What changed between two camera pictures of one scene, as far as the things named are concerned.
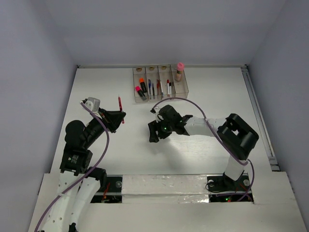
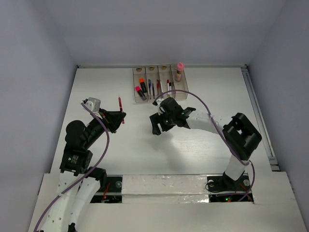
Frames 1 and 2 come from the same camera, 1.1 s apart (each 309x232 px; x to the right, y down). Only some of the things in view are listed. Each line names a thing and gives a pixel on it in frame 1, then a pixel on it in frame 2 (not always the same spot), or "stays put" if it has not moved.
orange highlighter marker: (141, 80) stays put
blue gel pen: (149, 86) stays put
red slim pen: (121, 108) stays put
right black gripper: (153, 136) -> (156, 119)
